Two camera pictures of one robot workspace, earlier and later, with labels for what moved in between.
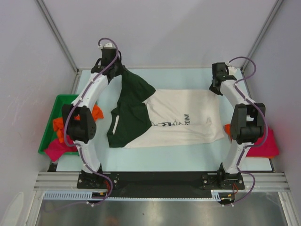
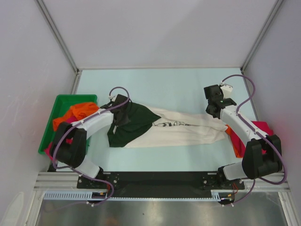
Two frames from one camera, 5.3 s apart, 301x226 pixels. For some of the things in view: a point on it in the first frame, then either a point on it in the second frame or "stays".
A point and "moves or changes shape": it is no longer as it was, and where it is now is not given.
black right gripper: [213, 89] -> [207, 111]
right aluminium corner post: [251, 52] stays
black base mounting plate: [156, 181] stays
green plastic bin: [50, 134] stays
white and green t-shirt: [143, 117] moves or changes shape
